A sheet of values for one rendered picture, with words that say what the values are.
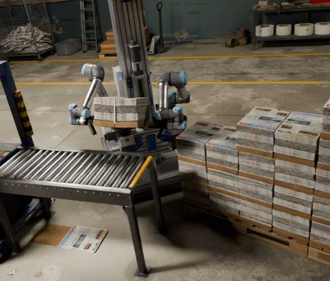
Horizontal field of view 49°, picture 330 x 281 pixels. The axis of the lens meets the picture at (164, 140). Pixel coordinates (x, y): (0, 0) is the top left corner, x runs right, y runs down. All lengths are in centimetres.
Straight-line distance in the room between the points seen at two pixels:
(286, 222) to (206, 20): 715
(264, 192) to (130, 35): 180
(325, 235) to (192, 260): 104
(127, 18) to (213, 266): 223
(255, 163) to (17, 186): 185
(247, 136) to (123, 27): 149
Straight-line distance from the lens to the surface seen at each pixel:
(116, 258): 329
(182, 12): 967
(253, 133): 275
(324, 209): 288
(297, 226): 306
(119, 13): 342
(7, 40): 1075
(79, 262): 335
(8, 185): 316
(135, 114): 283
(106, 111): 293
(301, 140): 264
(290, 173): 281
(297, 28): 880
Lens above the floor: 227
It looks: 28 degrees down
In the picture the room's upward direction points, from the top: 7 degrees counter-clockwise
